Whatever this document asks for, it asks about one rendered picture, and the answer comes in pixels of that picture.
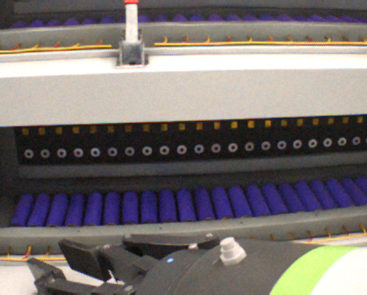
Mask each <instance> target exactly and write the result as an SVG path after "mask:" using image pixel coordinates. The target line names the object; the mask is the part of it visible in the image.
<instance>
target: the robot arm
mask: <svg viewBox="0 0 367 295"><path fill-rule="evenodd" d="M122 242H123V244H122V245H118V246H116V245H114V244H107V245H105V246H104V247H101V246H98V245H91V246H90V245H86V244H82V243H79V242H75V241H69V240H66V239H63V240H62V241H59V242H58V245H59V247H60V250H61V252H62V253H63V255H64V257H65V259H66V261H67V263H68V266H69V267H70V269H72V270H74V271H77V272H79V273H82V274H84V275H86V276H88V277H93V278H96V279H98V280H101V281H104V282H103V283H102V284H100V285H99V286H95V285H90V284H82V283H78V282H75V281H70V280H67V279H66V278H65V275H64V273H63V270H61V269H58V268H56V267H54V266H52V265H50V264H48V263H44V262H42V261H40V260H38V259H36V258H29V259H28V260H27V261H25V262H26V264H27V266H28V267H29V269H30V271H31V272H32V275H33V276H34V278H35V280H36V281H35V280H34V281H33V283H34V285H35V288H36V289H37V291H38V292H35V293H34V294H32V295H367V248H365V247H353V246H342V245H339V246H336V245H324V244H312V243H307V244H306V243H300V242H288V241H264V240H257V239H253V240H250V239H237V240H234V238H227V239H225V240H222V241H221V240H220V238H219V235H218V234H216V233H211V234H202V235H199V236H193V237H183V236H165V235H147V234H127V235H125V236H124V237H123V239H122ZM109 271H110V272H111V273H112V275H113V278H114V279H115V281H116V283H117V282H118V281H122V282H124V283H125V284H115V283H110V282H106V281H109V280H111V278H112V276H111V273H110V272H109Z"/></svg>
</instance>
